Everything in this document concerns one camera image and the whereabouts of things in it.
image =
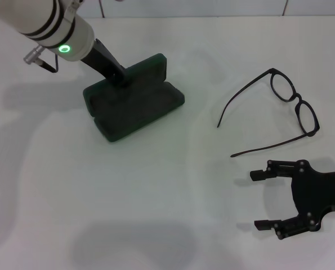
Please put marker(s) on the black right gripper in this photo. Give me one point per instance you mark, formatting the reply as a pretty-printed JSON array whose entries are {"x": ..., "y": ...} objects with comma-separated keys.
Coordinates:
[{"x": 316, "y": 194}]

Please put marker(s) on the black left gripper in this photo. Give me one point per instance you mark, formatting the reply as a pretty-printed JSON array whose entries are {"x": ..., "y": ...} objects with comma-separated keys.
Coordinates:
[{"x": 99, "y": 62}]

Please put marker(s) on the green glasses case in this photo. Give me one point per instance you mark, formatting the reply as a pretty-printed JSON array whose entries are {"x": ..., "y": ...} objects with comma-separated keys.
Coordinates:
[{"x": 139, "y": 112}]

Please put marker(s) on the black glasses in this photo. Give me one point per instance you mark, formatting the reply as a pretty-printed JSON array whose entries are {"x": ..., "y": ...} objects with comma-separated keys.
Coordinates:
[{"x": 299, "y": 98}]

